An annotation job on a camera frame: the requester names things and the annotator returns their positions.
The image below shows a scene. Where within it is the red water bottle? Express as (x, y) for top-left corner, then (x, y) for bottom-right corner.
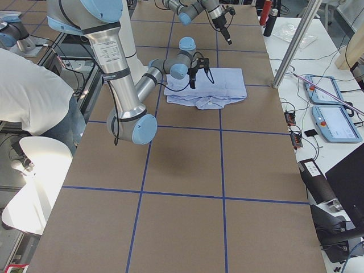
(259, 0), (272, 26)

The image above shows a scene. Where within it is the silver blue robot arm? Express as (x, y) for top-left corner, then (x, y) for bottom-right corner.
(162, 0), (235, 45)
(47, 1), (209, 144)

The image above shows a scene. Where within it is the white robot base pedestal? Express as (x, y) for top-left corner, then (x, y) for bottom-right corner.
(119, 0), (148, 84)

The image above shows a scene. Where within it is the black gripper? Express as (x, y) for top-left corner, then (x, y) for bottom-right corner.
(212, 7), (235, 45)
(188, 57), (209, 89)

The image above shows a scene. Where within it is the person in white shirt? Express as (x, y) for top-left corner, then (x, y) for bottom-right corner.
(1, 49), (86, 154)

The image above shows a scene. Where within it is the black monitor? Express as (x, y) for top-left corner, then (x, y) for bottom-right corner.
(325, 145), (363, 227)

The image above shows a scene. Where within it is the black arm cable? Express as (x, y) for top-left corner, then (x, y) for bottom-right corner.
(156, 51), (216, 92)

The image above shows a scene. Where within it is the reacher grabber stick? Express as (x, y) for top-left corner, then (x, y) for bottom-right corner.
(291, 72), (364, 115)

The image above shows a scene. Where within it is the black labelled box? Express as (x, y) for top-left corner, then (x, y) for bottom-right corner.
(297, 159), (337, 204)

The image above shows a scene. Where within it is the clear plastic bag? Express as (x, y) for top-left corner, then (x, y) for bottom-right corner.
(272, 23), (318, 49)

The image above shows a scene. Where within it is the black water bottle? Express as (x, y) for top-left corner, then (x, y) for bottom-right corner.
(263, 9), (279, 37)

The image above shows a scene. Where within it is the blue teach pendant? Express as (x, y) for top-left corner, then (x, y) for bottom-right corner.
(311, 105), (362, 143)
(304, 75), (343, 105)

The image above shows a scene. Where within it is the upper blue teach pendant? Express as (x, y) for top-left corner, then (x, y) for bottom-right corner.
(304, 75), (343, 105)

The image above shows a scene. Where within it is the light blue striped shirt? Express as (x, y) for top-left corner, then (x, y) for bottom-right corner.
(164, 68), (247, 110)

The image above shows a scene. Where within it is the lower blue teach pendant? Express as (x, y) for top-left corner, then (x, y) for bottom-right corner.
(311, 105), (362, 143)

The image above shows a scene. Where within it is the aluminium frame post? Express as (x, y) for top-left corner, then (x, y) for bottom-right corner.
(272, 0), (322, 89)

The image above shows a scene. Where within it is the white round stool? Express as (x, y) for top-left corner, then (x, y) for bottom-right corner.
(1, 136), (73, 235)

